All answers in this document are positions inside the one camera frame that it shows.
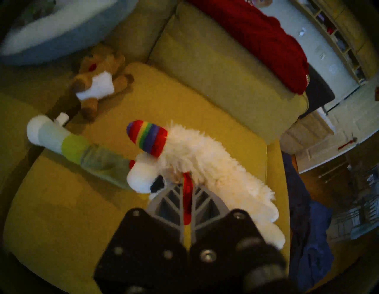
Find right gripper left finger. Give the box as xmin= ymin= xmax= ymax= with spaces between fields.
xmin=93 ymin=184 xmax=190 ymax=290

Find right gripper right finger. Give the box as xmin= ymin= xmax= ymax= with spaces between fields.
xmin=189 ymin=185 xmax=286 ymax=280

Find white fluffy plush toy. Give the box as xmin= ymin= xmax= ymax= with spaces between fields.
xmin=126 ymin=120 xmax=286 ymax=249

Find green bottle plush toy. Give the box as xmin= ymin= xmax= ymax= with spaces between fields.
xmin=27 ymin=114 xmax=134 ymax=190

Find white and blue dog bed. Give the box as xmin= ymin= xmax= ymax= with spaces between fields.
xmin=0 ymin=0 xmax=139 ymax=66

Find dark blue blanket heap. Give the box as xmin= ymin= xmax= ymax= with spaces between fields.
xmin=281 ymin=153 xmax=335 ymax=291

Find wooden drawer cabinet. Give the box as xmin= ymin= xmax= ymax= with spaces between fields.
xmin=280 ymin=107 xmax=336 ymax=154

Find brown reindeer plush toy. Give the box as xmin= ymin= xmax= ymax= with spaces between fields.
xmin=70 ymin=44 xmax=134 ymax=122

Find yellow sofa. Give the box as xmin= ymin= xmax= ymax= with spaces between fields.
xmin=0 ymin=0 xmax=310 ymax=294

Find white panel door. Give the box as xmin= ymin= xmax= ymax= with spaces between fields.
xmin=296 ymin=71 xmax=379 ymax=174

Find yellow back cushion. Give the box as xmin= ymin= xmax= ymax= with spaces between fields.
xmin=148 ymin=1 xmax=308 ymax=145

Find red blanket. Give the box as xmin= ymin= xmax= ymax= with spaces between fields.
xmin=189 ymin=0 xmax=310 ymax=95

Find white wire rack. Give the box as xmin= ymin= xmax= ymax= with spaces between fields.
xmin=326 ymin=166 xmax=379 ymax=240

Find red door handle tassel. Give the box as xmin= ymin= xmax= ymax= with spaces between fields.
xmin=338 ymin=137 xmax=358 ymax=150

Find wooden wall cabinets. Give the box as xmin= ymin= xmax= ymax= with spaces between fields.
xmin=292 ymin=0 xmax=379 ymax=86

